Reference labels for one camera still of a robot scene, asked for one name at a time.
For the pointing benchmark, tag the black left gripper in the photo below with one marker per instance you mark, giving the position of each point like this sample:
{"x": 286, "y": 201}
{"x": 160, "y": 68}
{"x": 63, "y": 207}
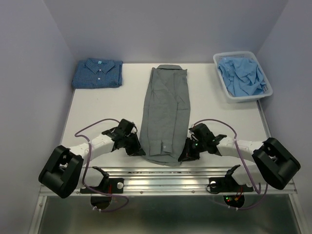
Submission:
{"x": 135, "y": 150}

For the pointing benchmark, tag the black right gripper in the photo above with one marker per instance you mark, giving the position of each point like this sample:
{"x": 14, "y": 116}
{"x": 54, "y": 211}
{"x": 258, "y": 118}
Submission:
{"x": 187, "y": 153}

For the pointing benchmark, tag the grey long sleeve shirt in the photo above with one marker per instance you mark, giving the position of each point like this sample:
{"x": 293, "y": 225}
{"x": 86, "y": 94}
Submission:
{"x": 166, "y": 115}

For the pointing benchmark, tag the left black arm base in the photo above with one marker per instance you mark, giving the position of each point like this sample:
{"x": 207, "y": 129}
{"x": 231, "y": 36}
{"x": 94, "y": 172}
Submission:
{"x": 107, "y": 186}

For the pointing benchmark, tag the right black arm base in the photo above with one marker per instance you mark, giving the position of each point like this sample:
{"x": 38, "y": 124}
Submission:
{"x": 218, "y": 185}

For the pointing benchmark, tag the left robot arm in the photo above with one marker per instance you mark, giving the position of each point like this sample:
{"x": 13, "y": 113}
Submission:
{"x": 63, "y": 171}

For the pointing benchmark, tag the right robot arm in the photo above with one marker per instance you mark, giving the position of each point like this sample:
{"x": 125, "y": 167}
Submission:
{"x": 262, "y": 162}

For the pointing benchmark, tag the folded blue checked shirt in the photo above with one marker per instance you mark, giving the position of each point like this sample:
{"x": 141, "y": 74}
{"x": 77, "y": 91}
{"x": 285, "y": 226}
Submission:
{"x": 95, "y": 73}

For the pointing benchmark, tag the white plastic laundry basket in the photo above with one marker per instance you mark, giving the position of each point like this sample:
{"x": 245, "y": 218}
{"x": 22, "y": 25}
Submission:
{"x": 241, "y": 54}

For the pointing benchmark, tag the light blue crumpled shirt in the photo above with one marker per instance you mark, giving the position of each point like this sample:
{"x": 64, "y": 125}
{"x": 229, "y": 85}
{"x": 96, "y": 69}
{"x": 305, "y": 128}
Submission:
{"x": 242, "y": 76}

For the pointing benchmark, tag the aluminium mounting rail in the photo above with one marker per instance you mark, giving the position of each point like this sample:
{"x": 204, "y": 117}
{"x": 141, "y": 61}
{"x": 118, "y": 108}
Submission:
{"x": 145, "y": 181}

